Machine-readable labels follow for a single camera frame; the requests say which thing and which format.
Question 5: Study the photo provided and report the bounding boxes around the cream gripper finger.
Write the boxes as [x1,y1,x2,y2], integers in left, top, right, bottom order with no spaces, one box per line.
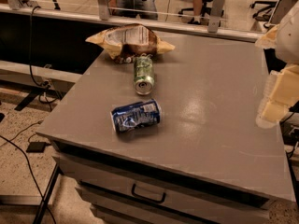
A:
[255,24,279,49]
[256,63,299,129]

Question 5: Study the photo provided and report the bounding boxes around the blue pepsi can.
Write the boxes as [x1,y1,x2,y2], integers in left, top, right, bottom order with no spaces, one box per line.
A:
[110,99,161,133]

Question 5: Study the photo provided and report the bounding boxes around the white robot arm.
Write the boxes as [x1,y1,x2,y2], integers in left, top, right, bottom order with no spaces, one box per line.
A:
[255,0,299,129]

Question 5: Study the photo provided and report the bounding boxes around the green soda can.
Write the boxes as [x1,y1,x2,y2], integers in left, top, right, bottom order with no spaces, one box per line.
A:
[134,56,155,95]

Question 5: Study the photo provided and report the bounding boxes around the seated person legs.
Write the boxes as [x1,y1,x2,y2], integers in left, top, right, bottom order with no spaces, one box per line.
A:
[187,0,228,25]

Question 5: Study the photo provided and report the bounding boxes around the yellow brown chip bag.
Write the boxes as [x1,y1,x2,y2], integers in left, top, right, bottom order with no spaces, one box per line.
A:
[86,23,175,63]

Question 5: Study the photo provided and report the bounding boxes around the grey drawer cabinet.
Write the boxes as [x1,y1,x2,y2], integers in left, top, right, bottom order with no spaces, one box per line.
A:
[53,143,285,224]

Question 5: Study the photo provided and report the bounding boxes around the black power adapter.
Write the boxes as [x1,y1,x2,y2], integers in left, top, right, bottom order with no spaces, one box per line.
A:
[26,142,47,153]

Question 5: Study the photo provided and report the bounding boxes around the black table leg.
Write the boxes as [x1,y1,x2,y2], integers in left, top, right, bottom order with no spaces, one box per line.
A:
[33,165,60,224]

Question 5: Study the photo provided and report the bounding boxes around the grey metal post right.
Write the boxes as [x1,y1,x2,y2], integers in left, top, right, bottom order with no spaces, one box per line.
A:
[207,0,225,33]

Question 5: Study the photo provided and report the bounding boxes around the grey metal post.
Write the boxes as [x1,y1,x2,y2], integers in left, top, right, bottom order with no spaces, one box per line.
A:
[97,0,110,21]
[207,0,225,33]

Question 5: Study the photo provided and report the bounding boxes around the grey metal post left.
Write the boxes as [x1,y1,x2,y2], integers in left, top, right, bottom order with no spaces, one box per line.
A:
[97,0,110,21]

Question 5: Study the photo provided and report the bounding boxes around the black drawer handle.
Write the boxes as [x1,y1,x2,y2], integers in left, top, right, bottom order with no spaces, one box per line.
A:
[131,183,166,204]

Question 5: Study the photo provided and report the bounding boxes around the black hanging cable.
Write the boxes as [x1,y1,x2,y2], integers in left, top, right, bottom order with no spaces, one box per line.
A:
[28,5,52,89]

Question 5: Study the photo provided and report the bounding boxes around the black floor cable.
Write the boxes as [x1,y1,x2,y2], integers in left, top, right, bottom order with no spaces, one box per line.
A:
[0,135,58,224]

